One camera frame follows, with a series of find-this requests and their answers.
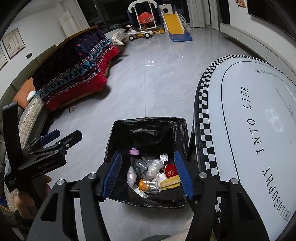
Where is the white curtain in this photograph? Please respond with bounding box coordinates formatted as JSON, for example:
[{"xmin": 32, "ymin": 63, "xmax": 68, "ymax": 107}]
[{"xmin": 187, "ymin": 0, "xmax": 220, "ymax": 30}]

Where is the white toy car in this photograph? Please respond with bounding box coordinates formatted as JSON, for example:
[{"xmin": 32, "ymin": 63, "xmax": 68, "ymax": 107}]
[{"xmin": 126, "ymin": 28, "xmax": 154, "ymax": 41}]

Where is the pink toy car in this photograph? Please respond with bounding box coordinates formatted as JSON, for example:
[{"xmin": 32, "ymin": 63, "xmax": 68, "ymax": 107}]
[{"xmin": 159, "ymin": 154, "xmax": 169, "ymax": 163}]

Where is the black wall television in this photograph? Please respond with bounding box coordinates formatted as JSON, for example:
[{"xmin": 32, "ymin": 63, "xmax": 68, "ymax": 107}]
[{"xmin": 246, "ymin": 0, "xmax": 295, "ymax": 39}]

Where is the toy swing red seat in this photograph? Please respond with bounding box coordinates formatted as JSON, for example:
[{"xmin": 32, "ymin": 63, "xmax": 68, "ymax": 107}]
[{"xmin": 127, "ymin": 1, "xmax": 164, "ymax": 30}]

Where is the white floor air conditioner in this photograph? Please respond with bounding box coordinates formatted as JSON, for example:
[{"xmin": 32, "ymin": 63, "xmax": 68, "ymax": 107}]
[{"xmin": 59, "ymin": 0, "xmax": 89, "ymax": 38}]

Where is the green sofa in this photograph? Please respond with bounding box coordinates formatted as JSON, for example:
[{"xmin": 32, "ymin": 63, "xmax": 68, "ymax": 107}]
[{"xmin": 0, "ymin": 44, "xmax": 57, "ymax": 163}]

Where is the white snack wrapper packet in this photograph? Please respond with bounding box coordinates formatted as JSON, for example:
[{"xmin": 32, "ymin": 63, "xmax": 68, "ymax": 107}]
[{"xmin": 131, "ymin": 184, "xmax": 148, "ymax": 198}]

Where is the clear bag pink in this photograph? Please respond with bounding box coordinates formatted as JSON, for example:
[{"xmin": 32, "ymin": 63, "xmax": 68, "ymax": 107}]
[{"xmin": 126, "ymin": 166, "xmax": 137, "ymax": 187}]

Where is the white woven basket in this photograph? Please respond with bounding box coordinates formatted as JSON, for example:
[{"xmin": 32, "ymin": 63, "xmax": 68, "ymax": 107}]
[{"xmin": 111, "ymin": 29, "xmax": 126, "ymax": 46}]

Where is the yellow sponge flower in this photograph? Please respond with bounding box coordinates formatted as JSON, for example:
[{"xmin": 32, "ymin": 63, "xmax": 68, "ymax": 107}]
[{"xmin": 159, "ymin": 175, "xmax": 181, "ymax": 190}]

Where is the yellow toy slide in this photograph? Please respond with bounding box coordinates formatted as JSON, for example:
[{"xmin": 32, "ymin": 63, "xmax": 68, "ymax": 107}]
[{"xmin": 158, "ymin": 4, "xmax": 193, "ymax": 42}]

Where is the red patterned quilt pile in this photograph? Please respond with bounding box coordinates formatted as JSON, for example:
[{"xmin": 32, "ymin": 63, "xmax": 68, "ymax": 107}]
[{"xmin": 32, "ymin": 28, "xmax": 119, "ymax": 111}]

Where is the pink purple puzzle cube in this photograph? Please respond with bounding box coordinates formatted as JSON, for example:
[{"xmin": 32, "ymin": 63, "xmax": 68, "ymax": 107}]
[{"xmin": 129, "ymin": 148, "xmax": 139, "ymax": 156}]

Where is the black lined trash bin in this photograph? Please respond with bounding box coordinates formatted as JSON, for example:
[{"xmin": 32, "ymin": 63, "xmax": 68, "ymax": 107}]
[{"xmin": 104, "ymin": 117, "xmax": 189, "ymax": 208}]

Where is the clear wrap bundle white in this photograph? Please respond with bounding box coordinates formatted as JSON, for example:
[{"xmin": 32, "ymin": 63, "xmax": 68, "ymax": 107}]
[{"xmin": 145, "ymin": 159, "xmax": 164, "ymax": 180}]

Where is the person's left hand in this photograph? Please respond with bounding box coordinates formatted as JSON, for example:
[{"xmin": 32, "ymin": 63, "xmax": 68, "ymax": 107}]
[{"xmin": 15, "ymin": 175, "xmax": 52, "ymax": 219}]

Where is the framed wall picture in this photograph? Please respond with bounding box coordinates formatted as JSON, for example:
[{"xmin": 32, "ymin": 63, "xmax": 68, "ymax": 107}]
[{"xmin": 2, "ymin": 28, "xmax": 26, "ymax": 59}]

